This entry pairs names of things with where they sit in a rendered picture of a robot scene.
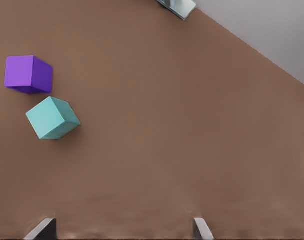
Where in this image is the purple cube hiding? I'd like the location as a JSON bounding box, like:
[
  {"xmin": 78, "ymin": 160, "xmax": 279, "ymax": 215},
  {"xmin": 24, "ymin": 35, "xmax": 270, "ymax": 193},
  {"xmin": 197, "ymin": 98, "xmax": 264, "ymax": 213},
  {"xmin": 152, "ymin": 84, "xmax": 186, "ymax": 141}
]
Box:
[{"xmin": 3, "ymin": 55, "xmax": 54, "ymax": 95}]

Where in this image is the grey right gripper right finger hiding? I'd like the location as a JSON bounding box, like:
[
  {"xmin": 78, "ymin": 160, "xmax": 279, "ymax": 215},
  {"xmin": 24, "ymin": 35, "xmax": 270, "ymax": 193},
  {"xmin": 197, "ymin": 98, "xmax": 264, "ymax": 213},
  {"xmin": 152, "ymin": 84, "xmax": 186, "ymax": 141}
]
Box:
[{"xmin": 192, "ymin": 217, "xmax": 215, "ymax": 240}]

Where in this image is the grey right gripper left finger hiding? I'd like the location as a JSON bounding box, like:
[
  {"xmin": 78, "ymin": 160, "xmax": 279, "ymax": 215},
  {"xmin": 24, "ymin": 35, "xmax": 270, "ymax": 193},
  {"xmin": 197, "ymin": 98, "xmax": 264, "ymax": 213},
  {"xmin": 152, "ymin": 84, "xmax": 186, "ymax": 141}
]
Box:
[{"xmin": 23, "ymin": 217, "xmax": 57, "ymax": 240}]

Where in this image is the teal cube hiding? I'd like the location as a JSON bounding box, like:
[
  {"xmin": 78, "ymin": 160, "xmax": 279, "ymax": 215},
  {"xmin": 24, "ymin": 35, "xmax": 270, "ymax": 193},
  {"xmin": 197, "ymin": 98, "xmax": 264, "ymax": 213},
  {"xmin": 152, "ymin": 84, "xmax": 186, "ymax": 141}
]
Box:
[{"xmin": 25, "ymin": 96, "xmax": 81, "ymax": 141}]

